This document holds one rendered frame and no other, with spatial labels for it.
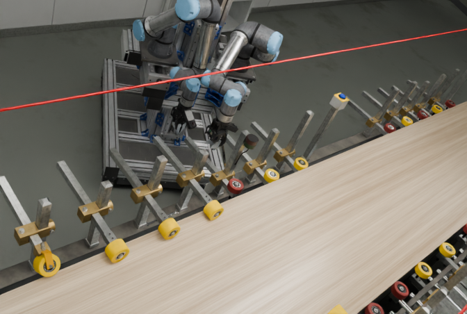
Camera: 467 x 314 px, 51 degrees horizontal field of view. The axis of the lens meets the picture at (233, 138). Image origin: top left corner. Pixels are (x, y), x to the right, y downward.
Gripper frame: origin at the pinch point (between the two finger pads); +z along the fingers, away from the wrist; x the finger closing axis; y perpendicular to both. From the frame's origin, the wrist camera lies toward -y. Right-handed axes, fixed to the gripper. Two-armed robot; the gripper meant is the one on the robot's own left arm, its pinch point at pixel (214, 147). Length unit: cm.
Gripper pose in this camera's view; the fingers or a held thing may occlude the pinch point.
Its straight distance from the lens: 243.6
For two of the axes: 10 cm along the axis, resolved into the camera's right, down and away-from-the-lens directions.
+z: -3.3, 7.2, 6.1
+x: 6.0, 6.6, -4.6
